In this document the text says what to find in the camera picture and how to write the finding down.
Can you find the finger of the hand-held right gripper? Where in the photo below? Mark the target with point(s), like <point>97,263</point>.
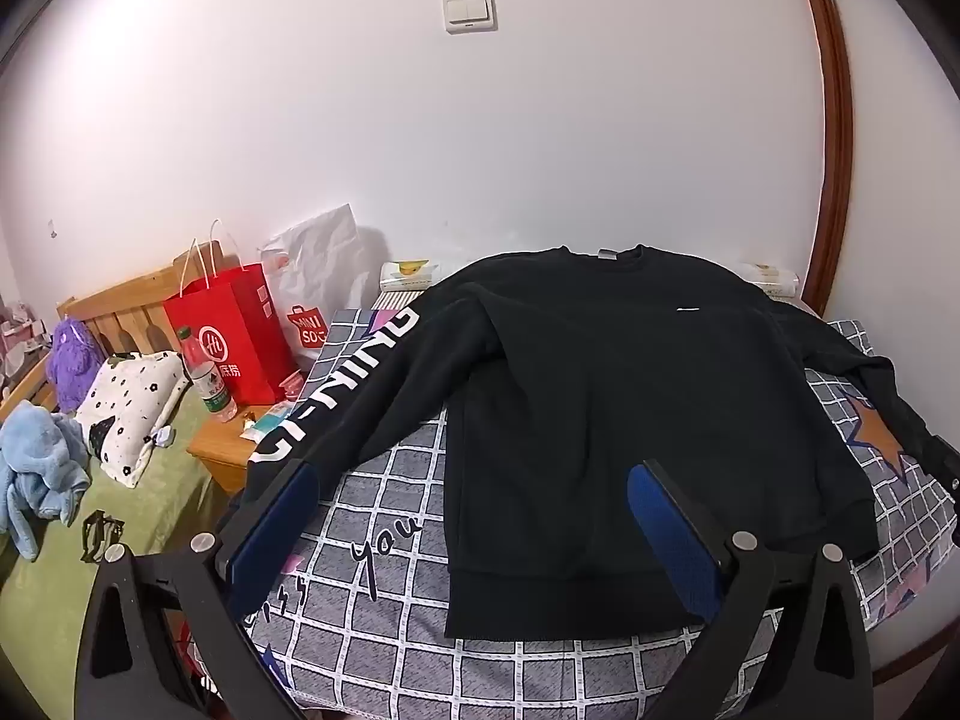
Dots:
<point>941,457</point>

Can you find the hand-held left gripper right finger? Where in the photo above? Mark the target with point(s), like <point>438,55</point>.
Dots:
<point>667,532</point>

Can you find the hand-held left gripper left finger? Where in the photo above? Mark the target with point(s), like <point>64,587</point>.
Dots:
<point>266,540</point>

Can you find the black sweatshirt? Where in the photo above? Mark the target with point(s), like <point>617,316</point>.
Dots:
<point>585,405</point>

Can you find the wooden nightstand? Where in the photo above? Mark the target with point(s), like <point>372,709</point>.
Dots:
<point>225,450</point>

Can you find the teal packet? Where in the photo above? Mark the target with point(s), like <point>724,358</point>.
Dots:
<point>266,420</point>

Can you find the grey checked blanket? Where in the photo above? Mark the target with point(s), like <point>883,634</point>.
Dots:
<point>375,615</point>

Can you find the dark hair clip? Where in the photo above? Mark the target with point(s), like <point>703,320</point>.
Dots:
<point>97,534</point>

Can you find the plastic water bottle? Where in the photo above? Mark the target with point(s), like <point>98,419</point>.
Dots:
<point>204,375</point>

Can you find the white flower-print pillow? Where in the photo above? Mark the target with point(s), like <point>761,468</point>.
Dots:
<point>131,412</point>

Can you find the red paper bag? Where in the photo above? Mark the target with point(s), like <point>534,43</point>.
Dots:
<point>232,337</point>

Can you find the light blue plush toy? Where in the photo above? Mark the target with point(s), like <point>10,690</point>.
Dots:
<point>37,472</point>

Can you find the white tissue pack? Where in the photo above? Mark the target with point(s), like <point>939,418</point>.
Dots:
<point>405,274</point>
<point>769,277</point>

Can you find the purple plush toy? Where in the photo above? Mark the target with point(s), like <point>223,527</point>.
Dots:
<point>71,360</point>

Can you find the wooden headboard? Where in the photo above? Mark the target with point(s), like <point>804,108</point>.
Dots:
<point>127,307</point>

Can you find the white plastic bag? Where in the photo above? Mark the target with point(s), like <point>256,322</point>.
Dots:
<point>315,270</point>

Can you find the brown wooden door frame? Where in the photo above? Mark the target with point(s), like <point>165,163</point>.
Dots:
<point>829,90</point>

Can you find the white light switch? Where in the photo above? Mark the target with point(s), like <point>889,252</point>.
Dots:
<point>469,11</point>

